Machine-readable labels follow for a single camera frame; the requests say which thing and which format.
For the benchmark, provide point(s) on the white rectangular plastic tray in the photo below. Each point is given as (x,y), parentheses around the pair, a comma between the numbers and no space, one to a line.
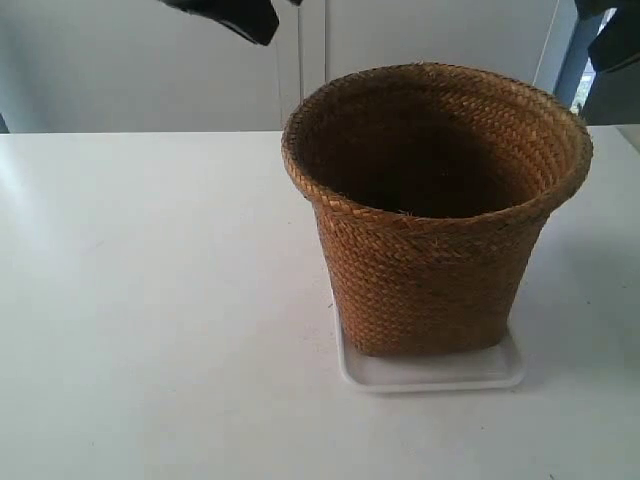
(501,367)

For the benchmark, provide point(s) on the brown woven straw basket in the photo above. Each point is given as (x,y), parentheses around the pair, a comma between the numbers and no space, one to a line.
(430,185)

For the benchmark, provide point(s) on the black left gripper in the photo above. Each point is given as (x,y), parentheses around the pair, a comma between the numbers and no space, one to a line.
(254,21)

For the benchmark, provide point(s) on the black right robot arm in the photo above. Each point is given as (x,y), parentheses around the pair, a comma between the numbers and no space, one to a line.
(616,46)

